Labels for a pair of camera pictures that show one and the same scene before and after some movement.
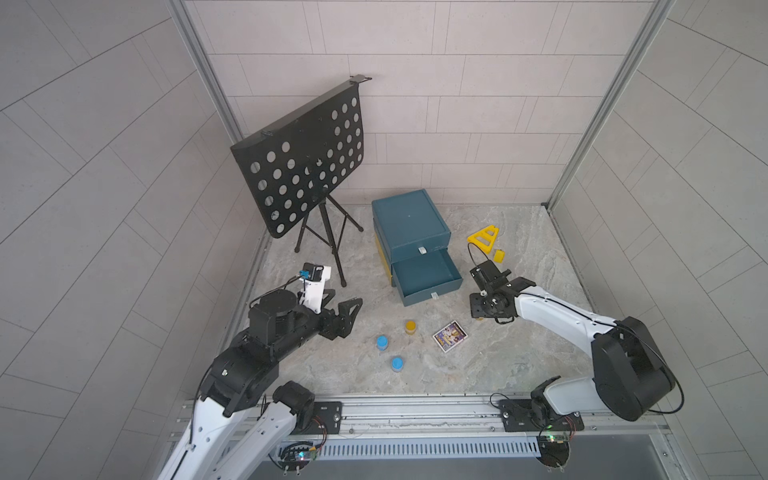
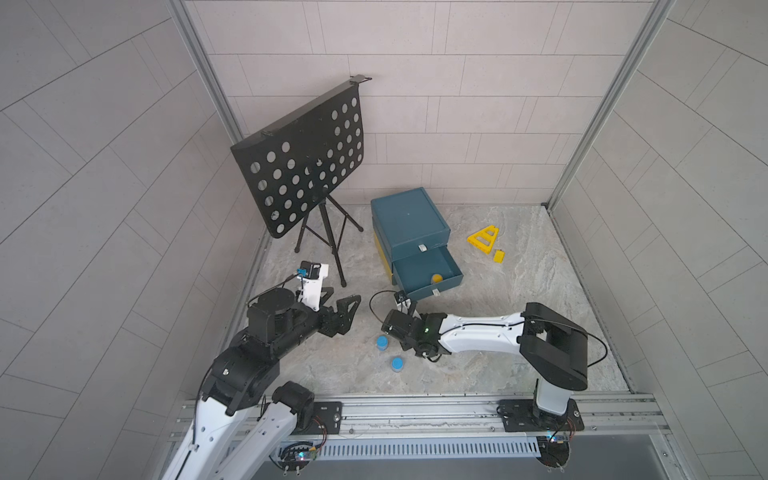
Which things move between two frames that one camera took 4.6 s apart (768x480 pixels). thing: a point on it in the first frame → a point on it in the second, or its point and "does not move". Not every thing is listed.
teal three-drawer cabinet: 412,233 does not move
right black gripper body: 501,316 → 405,342
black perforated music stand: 292,167 does not move
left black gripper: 344,324 does not move
